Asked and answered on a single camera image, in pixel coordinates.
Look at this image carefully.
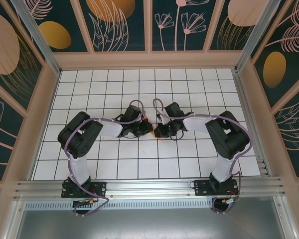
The aluminium corner post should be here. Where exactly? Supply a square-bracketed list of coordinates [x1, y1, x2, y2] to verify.
[234, 0, 289, 73]
[10, 0, 62, 76]

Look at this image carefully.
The aluminium side rail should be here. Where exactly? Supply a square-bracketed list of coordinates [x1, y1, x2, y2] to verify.
[233, 69, 273, 177]

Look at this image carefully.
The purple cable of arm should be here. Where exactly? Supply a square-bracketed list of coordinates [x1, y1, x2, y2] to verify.
[152, 98, 254, 215]
[64, 99, 145, 218]

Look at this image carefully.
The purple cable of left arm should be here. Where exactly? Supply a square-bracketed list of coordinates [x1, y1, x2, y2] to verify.
[64, 99, 145, 218]

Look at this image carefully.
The perforated metal cable tray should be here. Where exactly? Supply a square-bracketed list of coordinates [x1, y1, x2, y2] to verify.
[24, 200, 215, 210]

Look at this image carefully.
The grey metal sheet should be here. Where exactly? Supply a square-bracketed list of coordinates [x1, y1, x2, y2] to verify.
[3, 196, 299, 239]

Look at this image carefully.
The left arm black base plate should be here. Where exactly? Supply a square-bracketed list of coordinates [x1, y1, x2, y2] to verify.
[61, 179, 107, 199]

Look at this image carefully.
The long aluminium mounting rail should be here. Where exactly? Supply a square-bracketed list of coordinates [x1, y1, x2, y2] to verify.
[13, 176, 287, 200]

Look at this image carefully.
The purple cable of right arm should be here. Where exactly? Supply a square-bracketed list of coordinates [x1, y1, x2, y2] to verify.
[152, 98, 254, 215]

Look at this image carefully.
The pink paper sheet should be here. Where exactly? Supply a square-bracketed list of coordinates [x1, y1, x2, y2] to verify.
[142, 115, 164, 142]

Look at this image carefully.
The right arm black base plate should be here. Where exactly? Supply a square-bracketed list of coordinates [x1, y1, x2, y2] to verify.
[193, 179, 239, 197]

